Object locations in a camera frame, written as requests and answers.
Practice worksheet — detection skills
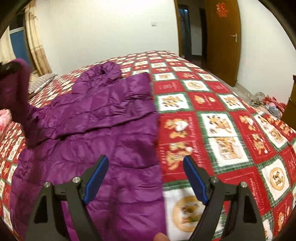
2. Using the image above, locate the purple hooded down jacket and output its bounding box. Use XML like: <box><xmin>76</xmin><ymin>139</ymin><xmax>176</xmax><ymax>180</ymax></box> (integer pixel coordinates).
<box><xmin>1</xmin><ymin>59</ymin><xmax>166</xmax><ymax>240</ymax></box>

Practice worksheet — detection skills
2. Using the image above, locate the clothes pile on floor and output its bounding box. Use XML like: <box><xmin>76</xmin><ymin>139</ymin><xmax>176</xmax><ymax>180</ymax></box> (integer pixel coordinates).
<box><xmin>249</xmin><ymin>92</ymin><xmax>287</xmax><ymax>119</ymax></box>

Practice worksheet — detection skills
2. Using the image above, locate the person's hand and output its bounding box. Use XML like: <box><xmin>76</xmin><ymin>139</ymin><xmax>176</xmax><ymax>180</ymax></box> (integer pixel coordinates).
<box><xmin>153</xmin><ymin>232</ymin><xmax>170</xmax><ymax>241</ymax></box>

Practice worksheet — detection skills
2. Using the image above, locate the striped grey pillow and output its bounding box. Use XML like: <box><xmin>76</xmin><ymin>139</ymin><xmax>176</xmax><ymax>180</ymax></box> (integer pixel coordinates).
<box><xmin>28</xmin><ymin>73</ymin><xmax>57</xmax><ymax>95</ymax></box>

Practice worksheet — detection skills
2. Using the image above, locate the beige right curtain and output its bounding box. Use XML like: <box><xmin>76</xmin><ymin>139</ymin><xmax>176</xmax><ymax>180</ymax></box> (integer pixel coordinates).
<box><xmin>25</xmin><ymin>1</ymin><xmax>52</xmax><ymax>75</ymax></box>

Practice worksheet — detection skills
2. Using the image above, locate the dark window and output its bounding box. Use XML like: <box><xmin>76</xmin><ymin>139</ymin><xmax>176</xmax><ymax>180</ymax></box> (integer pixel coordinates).
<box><xmin>10</xmin><ymin>10</ymin><xmax>35</xmax><ymax>71</ymax></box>

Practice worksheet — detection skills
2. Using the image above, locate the pink floral folded blanket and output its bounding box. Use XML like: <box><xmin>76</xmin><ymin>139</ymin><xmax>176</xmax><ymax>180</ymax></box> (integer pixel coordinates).
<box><xmin>0</xmin><ymin>109</ymin><xmax>11</xmax><ymax>137</ymax></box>

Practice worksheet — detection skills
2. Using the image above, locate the red patterned bed cover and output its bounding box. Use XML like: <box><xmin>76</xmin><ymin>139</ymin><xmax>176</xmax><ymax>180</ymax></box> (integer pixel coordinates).
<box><xmin>1</xmin><ymin>51</ymin><xmax>295</xmax><ymax>240</ymax></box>

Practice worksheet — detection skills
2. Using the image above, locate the brown wooden door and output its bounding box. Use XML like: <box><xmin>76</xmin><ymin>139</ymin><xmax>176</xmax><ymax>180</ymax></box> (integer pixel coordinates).
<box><xmin>205</xmin><ymin>0</ymin><xmax>241</xmax><ymax>87</ymax></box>

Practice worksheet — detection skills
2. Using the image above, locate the red door decoration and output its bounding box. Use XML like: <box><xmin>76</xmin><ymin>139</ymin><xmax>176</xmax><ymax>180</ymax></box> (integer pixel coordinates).
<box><xmin>216</xmin><ymin>3</ymin><xmax>229</xmax><ymax>18</ymax></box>

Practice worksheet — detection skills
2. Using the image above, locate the dark door frame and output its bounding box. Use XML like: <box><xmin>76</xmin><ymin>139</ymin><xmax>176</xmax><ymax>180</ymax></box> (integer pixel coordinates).
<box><xmin>174</xmin><ymin>0</ymin><xmax>207</xmax><ymax>61</ymax></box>

